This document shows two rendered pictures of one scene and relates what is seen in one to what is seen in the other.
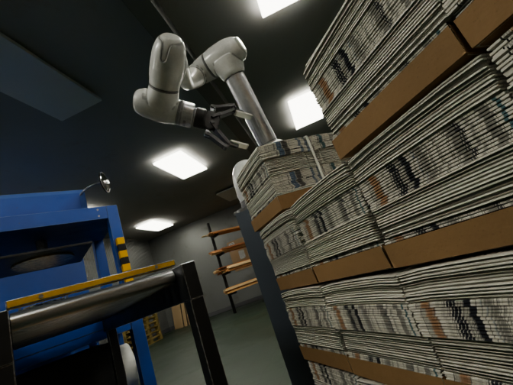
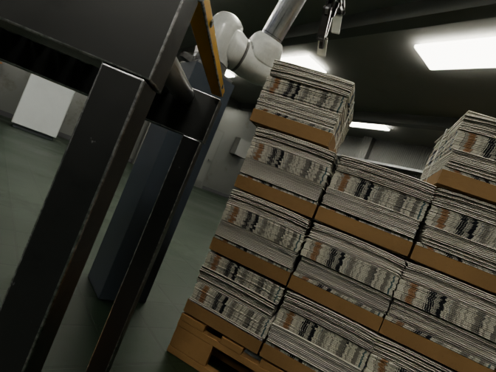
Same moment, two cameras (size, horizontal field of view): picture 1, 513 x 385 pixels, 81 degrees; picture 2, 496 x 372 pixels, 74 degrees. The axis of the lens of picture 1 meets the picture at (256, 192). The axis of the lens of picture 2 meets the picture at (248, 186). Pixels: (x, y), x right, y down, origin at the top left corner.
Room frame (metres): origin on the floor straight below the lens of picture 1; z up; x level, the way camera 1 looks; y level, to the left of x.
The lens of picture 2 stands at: (0.34, 0.86, 0.61)
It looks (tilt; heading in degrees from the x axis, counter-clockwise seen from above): 0 degrees down; 311
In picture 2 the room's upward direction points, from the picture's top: 22 degrees clockwise
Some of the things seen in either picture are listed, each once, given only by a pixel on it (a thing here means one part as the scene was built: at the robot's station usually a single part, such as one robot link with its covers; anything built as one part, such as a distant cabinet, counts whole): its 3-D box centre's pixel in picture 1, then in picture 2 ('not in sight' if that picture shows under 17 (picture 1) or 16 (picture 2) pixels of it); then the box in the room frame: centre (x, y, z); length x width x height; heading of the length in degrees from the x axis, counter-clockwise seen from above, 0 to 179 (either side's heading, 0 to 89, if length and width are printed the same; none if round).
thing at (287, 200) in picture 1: (283, 210); (293, 132); (1.05, -0.07, 0.86); 0.29 x 0.16 x 0.04; 24
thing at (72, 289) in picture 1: (103, 281); (210, 59); (0.86, 0.50, 0.81); 0.43 x 0.03 x 0.02; 133
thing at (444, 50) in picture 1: (454, 98); (470, 199); (0.54, -0.41, 0.86); 0.38 x 0.29 x 0.04; 113
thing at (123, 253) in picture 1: (126, 267); not in sight; (2.13, 1.07, 1.05); 0.05 x 0.05 x 0.45; 43
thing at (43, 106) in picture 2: not in sight; (48, 95); (8.34, -1.31, 0.84); 0.84 x 0.75 x 1.67; 80
